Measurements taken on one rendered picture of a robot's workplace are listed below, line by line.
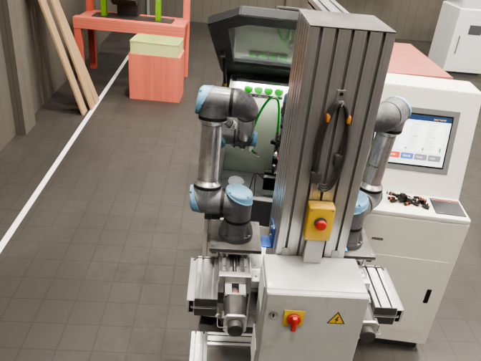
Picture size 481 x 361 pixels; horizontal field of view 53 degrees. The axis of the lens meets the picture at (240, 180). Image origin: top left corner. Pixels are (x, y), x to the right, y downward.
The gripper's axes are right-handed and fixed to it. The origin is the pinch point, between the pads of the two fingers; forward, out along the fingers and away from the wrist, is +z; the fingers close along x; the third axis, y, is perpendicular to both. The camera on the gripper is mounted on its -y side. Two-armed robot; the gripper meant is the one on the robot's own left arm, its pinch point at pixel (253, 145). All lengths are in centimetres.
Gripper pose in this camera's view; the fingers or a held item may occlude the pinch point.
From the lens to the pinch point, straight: 259.6
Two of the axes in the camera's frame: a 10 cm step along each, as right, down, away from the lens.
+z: 5.1, 4.5, 7.3
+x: 7.6, 1.7, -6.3
